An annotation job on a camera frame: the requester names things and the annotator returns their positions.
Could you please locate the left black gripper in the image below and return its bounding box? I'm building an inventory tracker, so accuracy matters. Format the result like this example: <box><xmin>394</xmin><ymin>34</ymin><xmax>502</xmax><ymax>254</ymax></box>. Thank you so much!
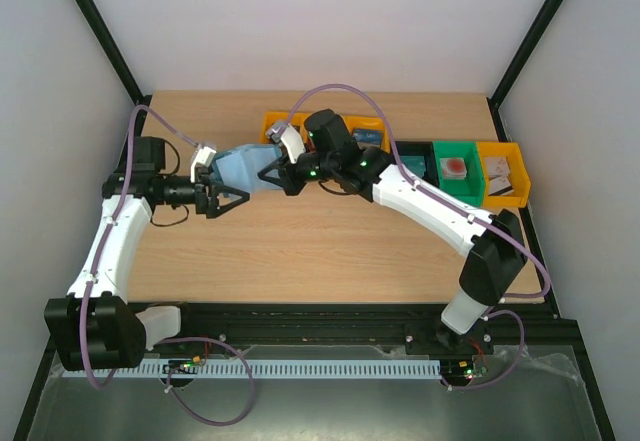
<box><xmin>158</xmin><ymin>164</ymin><xmax>250</xmax><ymax>219</ymax></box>

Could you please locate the teal leather card holder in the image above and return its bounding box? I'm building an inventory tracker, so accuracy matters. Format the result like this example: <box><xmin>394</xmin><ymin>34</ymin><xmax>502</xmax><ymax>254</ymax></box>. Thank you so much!
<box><xmin>210</xmin><ymin>144</ymin><xmax>281</xmax><ymax>193</ymax></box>

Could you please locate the white pink credit card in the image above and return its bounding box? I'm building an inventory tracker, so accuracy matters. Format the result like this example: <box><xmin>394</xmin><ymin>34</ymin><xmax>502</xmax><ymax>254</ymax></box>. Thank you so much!
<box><xmin>487</xmin><ymin>176</ymin><xmax>514</xmax><ymax>197</ymax></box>

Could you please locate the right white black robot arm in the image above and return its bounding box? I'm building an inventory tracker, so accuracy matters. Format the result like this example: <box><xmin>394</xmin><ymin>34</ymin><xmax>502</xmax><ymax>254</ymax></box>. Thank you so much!
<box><xmin>258</xmin><ymin>109</ymin><xmax>526</xmax><ymax>353</ymax></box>

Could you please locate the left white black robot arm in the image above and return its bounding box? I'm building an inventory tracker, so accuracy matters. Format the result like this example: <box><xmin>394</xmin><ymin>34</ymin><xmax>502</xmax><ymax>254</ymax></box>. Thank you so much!
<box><xmin>44</xmin><ymin>136</ymin><xmax>250</xmax><ymax>371</ymax></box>

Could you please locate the blue card stack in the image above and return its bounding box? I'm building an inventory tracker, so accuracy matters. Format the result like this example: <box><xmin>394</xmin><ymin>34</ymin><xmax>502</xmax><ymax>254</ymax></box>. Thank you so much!
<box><xmin>352</xmin><ymin>128</ymin><xmax>383</xmax><ymax>148</ymax></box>

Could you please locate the teal card stack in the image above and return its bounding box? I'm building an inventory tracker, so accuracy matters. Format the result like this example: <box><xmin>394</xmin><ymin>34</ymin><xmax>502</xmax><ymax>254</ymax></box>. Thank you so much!
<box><xmin>401</xmin><ymin>156</ymin><xmax>427</xmax><ymax>178</ymax></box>

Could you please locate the red white card stack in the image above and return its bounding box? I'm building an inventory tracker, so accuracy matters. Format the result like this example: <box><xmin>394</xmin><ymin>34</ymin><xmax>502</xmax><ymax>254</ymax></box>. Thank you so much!
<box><xmin>440</xmin><ymin>157</ymin><xmax>468</xmax><ymax>180</ymax></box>

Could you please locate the white pink card stack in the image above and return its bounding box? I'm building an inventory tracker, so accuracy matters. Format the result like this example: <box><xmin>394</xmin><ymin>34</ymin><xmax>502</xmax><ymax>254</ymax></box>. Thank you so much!
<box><xmin>484</xmin><ymin>156</ymin><xmax>511</xmax><ymax>178</ymax></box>

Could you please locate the orange bin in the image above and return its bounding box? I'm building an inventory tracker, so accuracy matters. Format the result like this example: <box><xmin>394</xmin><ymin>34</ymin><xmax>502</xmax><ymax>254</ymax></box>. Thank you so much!
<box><xmin>476</xmin><ymin>142</ymin><xmax>531</xmax><ymax>208</ymax></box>
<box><xmin>259</xmin><ymin>111</ymin><xmax>309</xmax><ymax>147</ymax></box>
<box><xmin>344</xmin><ymin>115</ymin><xmax>391</xmax><ymax>153</ymax></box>

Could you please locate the black bin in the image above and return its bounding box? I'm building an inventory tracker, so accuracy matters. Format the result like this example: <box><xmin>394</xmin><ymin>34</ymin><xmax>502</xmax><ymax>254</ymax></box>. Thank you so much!
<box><xmin>396</xmin><ymin>141</ymin><xmax>437</xmax><ymax>184</ymax></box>

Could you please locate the green bin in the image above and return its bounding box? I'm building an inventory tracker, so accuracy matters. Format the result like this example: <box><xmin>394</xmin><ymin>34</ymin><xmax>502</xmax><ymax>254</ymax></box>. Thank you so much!
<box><xmin>434</xmin><ymin>141</ymin><xmax>485</xmax><ymax>207</ymax></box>

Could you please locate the far right orange bin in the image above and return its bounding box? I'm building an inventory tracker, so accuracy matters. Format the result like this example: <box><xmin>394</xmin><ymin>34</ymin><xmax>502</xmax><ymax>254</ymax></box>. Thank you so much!
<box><xmin>476</xmin><ymin>142</ymin><xmax>531</xmax><ymax>208</ymax></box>

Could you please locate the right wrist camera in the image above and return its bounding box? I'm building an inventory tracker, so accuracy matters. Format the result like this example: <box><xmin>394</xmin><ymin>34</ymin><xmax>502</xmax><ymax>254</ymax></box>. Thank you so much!
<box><xmin>265</xmin><ymin>120</ymin><xmax>306</xmax><ymax>164</ymax></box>

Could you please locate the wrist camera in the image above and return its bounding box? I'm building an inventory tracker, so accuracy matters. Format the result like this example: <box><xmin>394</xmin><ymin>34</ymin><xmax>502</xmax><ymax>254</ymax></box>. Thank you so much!
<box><xmin>265</xmin><ymin>120</ymin><xmax>306</xmax><ymax>164</ymax></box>
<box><xmin>189</xmin><ymin>143</ymin><xmax>217</xmax><ymax>183</ymax></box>

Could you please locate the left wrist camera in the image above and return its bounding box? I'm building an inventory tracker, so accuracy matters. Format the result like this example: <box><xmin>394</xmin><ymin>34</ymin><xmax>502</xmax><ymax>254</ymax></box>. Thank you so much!
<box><xmin>189</xmin><ymin>143</ymin><xmax>217</xmax><ymax>183</ymax></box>

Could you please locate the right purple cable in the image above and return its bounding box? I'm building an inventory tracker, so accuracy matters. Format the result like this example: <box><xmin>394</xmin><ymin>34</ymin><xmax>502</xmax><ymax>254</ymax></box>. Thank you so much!
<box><xmin>284</xmin><ymin>83</ymin><xmax>551</xmax><ymax>393</ymax></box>

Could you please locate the purple cable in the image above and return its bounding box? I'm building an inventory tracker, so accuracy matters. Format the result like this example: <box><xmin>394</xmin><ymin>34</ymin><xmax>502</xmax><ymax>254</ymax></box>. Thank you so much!
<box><xmin>284</xmin><ymin>83</ymin><xmax>551</xmax><ymax>393</ymax></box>
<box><xmin>82</xmin><ymin>105</ymin><xmax>256</xmax><ymax>428</ymax></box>

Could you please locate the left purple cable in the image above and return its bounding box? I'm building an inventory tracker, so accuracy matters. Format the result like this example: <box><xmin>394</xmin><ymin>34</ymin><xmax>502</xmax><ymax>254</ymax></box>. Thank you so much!
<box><xmin>82</xmin><ymin>105</ymin><xmax>256</xmax><ymax>428</ymax></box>

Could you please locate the light blue cable duct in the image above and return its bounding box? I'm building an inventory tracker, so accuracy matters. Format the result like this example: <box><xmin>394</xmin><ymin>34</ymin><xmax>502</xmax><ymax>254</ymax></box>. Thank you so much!
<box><xmin>63</xmin><ymin>356</ymin><xmax>442</xmax><ymax>379</ymax></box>

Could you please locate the left black frame post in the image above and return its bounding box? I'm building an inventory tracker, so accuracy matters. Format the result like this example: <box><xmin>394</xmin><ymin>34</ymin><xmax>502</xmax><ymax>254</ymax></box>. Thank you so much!
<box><xmin>74</xmin><ymin>0</ymin><xmax>147</xmax><ymax>105</ymax></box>

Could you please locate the black frame post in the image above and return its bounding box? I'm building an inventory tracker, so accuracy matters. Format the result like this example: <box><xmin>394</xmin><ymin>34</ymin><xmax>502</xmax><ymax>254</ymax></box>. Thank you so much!
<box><xmin>74</xmin><ymin>0</ymin><xmax>147</xmax><ymax>105</ymax></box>
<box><xmin>488</xmin><ymin>0</ymin><xmax>564</xmax><ymax>111</ymax></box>

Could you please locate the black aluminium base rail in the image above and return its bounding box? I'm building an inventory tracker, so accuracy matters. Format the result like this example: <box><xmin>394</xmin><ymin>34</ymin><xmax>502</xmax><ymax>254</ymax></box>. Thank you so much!
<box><xmin>112</xmin><ymin>302</ymin><xmax>584</xmax><ymax>357</ymax></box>

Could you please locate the right black frame post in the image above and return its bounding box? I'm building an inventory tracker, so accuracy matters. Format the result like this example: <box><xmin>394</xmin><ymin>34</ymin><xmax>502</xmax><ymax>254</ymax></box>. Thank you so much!
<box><xmin>488</xmin><ymin>0</ymin><xmax>564</xmax><ymax>111</ymax></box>

